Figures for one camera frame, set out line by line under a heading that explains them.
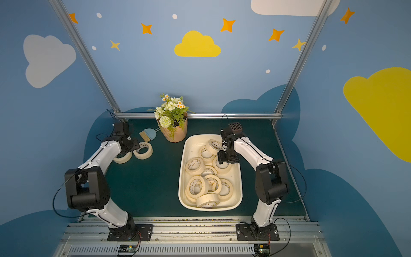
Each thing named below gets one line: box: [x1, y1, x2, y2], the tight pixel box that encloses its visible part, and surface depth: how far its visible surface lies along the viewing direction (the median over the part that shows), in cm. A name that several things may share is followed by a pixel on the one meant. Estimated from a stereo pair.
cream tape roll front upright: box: [195, 193, 220, 209], surface depth 77 cm
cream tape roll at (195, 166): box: [185, 156, 205, 176], surface depth 95 cm
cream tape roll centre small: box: [200, 165, 218, 178], surface depth 95 cm
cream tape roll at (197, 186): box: [185, 175, 210, 204], surface depth 83 cm
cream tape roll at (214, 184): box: [203, 174, 223, 194], surface depth 87 cm
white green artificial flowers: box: [146, 93, 196, 139], surface depth 88 cm
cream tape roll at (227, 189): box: [218, 178, 234, 202], surface depth 87 cm
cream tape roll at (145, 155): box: [132, 141, 154, 161], surface depth 103 cm
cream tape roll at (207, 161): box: [198, 145, 217, 165], surface depth 100 cm
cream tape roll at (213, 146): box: [206, 139, 223, 156], surface depth 103 cm
